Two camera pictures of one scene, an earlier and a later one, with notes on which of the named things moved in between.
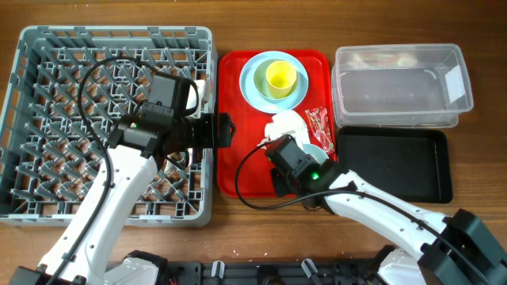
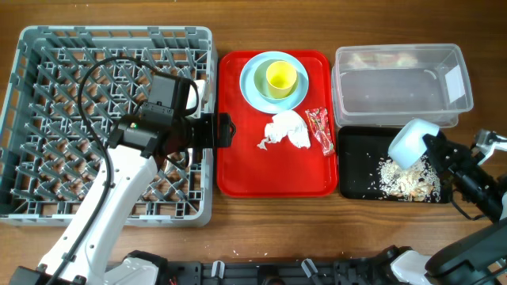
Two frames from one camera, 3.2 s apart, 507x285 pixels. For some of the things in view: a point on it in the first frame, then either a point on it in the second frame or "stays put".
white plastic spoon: (192, 98) stays put
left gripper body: (201, 132) stays put
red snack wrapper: (319, 122) stays put
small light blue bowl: (317, 153) -> (407, 146)
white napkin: (287, 123) stays put
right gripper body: (283, 184) -> (468, 161)
